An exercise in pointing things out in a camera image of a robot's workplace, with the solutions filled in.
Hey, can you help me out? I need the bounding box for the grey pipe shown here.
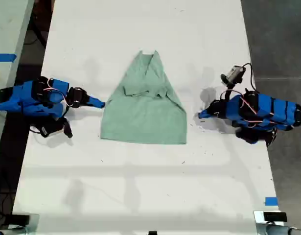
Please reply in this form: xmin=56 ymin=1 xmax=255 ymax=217
xmin=264 ymin=223 xmax=299 ymax=235
xmin=0 ymin=226 xmax=27 ymax=235

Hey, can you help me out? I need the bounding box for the small black box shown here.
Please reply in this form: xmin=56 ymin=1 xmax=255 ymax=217
xmin=263 ymin=211 xmax=288 ymax=222
xmin=11 ymin=213 xmax=31 ymax=225

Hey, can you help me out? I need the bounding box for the metal table clamp plate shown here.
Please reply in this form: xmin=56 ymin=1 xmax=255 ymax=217
xmin=7 ymin=213 xmax=41 ymax=235
xmin=253 ymin=210 xmax=288 ymax=235

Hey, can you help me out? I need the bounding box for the white side table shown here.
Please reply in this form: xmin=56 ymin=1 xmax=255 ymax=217
xmin=0 ymin=0 xmax=35 ymax=157

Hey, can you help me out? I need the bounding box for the thin black camera cable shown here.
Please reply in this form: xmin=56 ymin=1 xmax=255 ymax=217
xmin=241 ymin=63 xmax=258 ymax=93
xmin=29 ymin=124 xmax=45 ymax=135

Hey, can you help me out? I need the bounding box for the short black camera stalk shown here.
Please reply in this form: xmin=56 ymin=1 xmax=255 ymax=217
xmin=219 ymin=84 xmax=236 ymax=101
xmin=62 ymin=117 xmax=73 ymax=139

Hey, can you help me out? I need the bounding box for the pale green T-shirt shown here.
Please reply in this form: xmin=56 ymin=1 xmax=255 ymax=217
xmin=99 ymin=49 xmax=188 ymax=145

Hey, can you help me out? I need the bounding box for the short blue tape strip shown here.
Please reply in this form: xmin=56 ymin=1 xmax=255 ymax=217
xmin=264 ymin=196 xmax=279 ymax=207

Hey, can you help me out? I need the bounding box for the long blue tape strip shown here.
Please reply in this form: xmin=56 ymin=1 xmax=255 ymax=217
xmin=0 ymin=53 xmax=18 ymax=63

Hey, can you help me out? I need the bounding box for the black floor cable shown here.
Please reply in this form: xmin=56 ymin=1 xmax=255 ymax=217
xmin=23 ymin=23 xmax=47 ymax=48

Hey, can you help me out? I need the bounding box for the black and grey camera box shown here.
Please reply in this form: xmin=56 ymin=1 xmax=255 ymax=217
xmin=220 ymin=65 xmax=247 ymax=87

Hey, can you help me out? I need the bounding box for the black camera box, white label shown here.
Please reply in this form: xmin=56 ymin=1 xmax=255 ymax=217
xmin=39 ymin=119 xmax=65 ymax=139

